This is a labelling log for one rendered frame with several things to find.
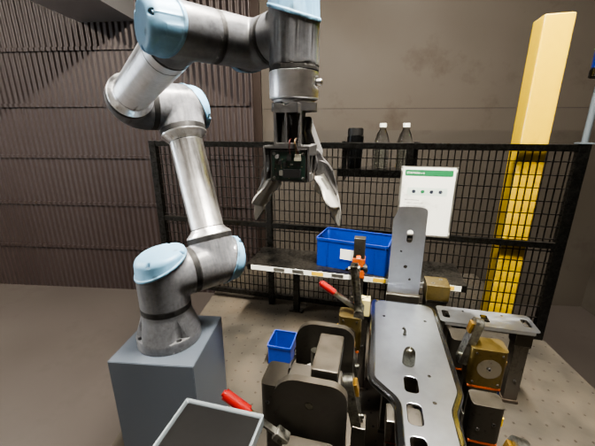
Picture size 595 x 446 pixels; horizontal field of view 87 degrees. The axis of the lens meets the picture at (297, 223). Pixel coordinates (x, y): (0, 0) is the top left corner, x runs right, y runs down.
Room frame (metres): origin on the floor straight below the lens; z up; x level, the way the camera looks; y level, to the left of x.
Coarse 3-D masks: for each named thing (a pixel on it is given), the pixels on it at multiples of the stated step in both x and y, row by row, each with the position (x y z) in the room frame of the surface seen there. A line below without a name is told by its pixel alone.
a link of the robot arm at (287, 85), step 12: (276, 72) 0.49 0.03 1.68; (288, 72) 0.49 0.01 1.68; (300, 72) 0.49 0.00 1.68; (312, 72) 0.49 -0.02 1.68; (276, 84) 0.49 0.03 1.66; (288, 84) 0.49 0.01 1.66; (300, 84) 0.49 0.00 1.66; (312, 84) 0.50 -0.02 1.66; (276, 96) 0.49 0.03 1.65; (288, 96) 0.49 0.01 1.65; (300, 96) 0.49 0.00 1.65; (312, 96) 0.50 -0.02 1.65
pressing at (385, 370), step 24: (384, 312) 0.95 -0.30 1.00; (408, 312) 0.95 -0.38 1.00; (432, 312) 0.95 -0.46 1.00; (384, 336) 0.82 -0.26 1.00; (408, 336) 0.82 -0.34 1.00; (432, 336) 0.82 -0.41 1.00; (384, 360) 0.71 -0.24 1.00; (432, 360) 0.71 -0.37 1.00; (384, 384) 0.63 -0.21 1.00; (432, 384) 0.63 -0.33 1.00; (456, 384) 0.63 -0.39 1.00; (432, 408) 0.56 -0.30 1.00; (456, 408) 0.56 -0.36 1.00; (408, 432) 0.50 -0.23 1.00; (432, 432) 0.50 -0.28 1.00; (456, 432) 0.50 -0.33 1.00
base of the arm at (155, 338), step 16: (144, 320) 0.63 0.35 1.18; (160, 320) 0.63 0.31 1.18; (176, 320) 0.64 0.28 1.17; (192, 320) 0.67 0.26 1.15; (144, 336) 0.62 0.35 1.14; (160, 336) 0.62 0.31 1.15; (176, 336) 0.64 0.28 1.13; (192, 336) 0.65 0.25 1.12; (144, 352) 0.61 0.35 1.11; (160, 352) 0.61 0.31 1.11; (176, 352) 0.62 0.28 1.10
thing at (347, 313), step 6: (342, 312) 0.87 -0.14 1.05; (348, 312) 0.87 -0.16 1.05; (342, 318) 0.85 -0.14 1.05; (348, 318) 0.84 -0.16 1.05; (354, 318) 0.84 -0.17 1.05; (342, 324) 0.85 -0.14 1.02; (348, 324) 0.84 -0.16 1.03; (354, 324) 0.84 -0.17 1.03; (360, 324) 0.84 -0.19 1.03; (354, 330) 0.84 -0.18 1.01; (360, 330) 0.84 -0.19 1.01; (360, 336) 0.85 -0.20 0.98; (354, 348) 0.83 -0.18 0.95
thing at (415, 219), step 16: (400, 208) 1.09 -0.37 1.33; (416, 208) 1.08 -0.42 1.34; (400, 224) 1.09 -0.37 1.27; (416, 224) 1.08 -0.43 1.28; (400, 240) 1.09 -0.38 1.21; (416, 240) 1.08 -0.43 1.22; (400, 256) 1.09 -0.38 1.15; (416, 256) 1.08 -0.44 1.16; (400, 272) 1.09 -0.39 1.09; (416, 272) 1.07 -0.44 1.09; (400, 288) 1.09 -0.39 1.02; (416, 288) 1.07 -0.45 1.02
